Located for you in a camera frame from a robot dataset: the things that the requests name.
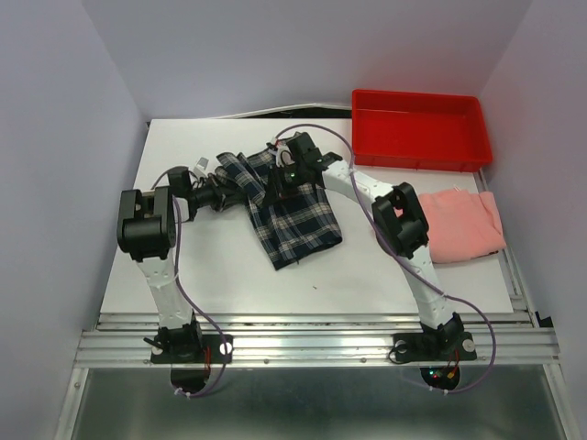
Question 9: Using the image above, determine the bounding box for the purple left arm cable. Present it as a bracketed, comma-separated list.
[150, 168, 228, 399]

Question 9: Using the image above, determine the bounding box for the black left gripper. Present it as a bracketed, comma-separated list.
[188, 172, 247, 213]

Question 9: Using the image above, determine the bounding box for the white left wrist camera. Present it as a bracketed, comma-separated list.
[193, 157, 214, 179]

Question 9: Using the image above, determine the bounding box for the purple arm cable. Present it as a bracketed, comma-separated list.
[150, 168, 228, 399]
[274, 124, 496, 396]

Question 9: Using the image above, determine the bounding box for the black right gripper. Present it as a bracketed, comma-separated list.
[260, 162, 305, 207]

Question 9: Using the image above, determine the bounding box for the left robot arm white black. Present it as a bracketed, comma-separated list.
[116, 166, 246, 361]

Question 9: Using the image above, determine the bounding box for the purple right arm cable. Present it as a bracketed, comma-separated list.
[274, 124, 496, 396]

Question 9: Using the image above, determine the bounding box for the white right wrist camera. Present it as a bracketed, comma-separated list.
[268, 137, 294, 168]

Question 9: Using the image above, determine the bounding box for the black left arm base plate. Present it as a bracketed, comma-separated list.
[143, 334, 234, 393]

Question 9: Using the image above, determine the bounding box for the navy plaid skirt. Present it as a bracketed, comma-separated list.
[215, 148, 343, 270]

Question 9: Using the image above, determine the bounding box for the aluminium rail frame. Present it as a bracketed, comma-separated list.
[56, 194, 579, 439]

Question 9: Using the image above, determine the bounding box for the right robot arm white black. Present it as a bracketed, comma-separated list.
[263, 132, 464, 358]

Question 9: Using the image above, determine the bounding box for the pink folded skirt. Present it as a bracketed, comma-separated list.
[418, 188, 506, 264]

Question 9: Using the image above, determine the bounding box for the red plastic bin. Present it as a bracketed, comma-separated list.
[351, 89, 493, 172]

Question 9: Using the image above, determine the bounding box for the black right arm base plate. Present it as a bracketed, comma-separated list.
[387, 330, 478, 393]

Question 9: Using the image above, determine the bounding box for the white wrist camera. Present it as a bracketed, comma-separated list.
[193, 157, 214, 179]
[268, 137, 294, 168]

